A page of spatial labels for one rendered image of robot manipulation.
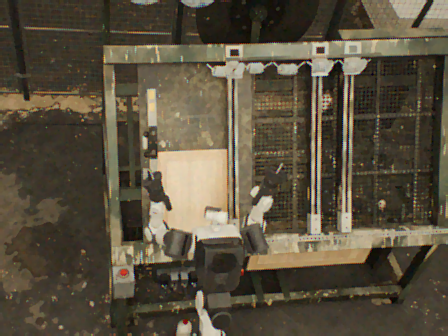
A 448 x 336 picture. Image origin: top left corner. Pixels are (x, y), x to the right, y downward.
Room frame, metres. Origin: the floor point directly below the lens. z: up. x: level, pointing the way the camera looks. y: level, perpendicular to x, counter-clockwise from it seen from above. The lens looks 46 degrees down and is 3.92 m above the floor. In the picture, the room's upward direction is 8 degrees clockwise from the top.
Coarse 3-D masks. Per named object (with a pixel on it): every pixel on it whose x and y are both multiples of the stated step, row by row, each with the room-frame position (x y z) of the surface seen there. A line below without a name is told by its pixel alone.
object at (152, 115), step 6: (156, 108) 2.66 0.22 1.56; (150, 114) 2.63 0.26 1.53; (156, 114) 2.63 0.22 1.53; (150, 120) 2.60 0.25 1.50; (156, 120) 2.61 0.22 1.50; (150, 162) 2.45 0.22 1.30; (156, 162) 2.46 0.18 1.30; (150, 168) 2.43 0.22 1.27; (156, 168) 2.43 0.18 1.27; (150, 204) 2.30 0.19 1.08
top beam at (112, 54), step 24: (120, 48) 2.77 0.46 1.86; (144, 48) 2.81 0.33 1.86; (168, 48) 2.84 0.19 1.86; (192, 48) 2.87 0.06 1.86; (216, 48) 2.91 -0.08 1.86; (264, 48) 2.98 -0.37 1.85; (288, 48) 3.01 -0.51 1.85; (336, 48) 3.08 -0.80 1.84; (384, 48) 3.14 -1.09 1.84; (408, 48) 3.18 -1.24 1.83; (432, 48) 3.21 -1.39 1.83
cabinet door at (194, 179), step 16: (160, 160) 2.48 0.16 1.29; (176, 160) 2.50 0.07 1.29; (192, 160) 2.53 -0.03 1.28; (208, 160) 2.55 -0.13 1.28; (224, 160) 2.57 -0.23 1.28; (176, 176) 2.45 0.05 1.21; (192, 176) 2.47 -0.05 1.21; (208, 176) 2.49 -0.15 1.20; (224, 176) 2.51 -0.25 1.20; (176, 192) 2.38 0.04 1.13; (192, 192) 2.40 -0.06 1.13; (208, 192) 2.43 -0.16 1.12; (224, 192) 2.45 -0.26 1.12; (176, 208) 2.32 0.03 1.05; (192, 208) 2.34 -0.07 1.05; (224, 208) 2.38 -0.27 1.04; (176, 224) 2.26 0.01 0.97; (192, 224) 2.28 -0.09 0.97; (208, 224) 2.30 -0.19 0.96
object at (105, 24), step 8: (104, 0) 3.12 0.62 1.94; (432, 0) 3.64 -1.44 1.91; (104, 8) 3.13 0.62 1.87; (424, 8) 3.66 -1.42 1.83; (104, 16) 3.14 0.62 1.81; (424, 16) 3.67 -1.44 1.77; (104, 24) 3.15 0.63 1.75; (256, 24) 3.32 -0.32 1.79; (416, 24) 3.68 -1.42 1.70; (104, 32) 3.16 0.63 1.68; (256, 32) 3.30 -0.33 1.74; (104, 40) 3.18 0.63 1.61; (256, 40) 3.28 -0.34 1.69; (104, 104) 3.29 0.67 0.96; (104, 112) 3.30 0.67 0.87; (392, 160) 3.17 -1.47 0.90; (120, 184) 2.72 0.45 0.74
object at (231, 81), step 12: (228, 48) 2.92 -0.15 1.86; (240, 48) 2.93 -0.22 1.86; (240, 72) 2.79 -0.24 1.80; (228, 84) 2.82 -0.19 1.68; (228, 96) 2.78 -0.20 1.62; (228, 108) 2.73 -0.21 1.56; (228, 120) 2.69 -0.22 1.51; (228, 132) 2.65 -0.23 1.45; (228, 144) 2.61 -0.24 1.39; (228, 156) 2.56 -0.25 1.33; (228, 168) 2.52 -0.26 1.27; (228, 180) 2.47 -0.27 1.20; (228, 192) 2.43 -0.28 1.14; (228, 204) 2.39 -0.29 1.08; (228, 216) 2.34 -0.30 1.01
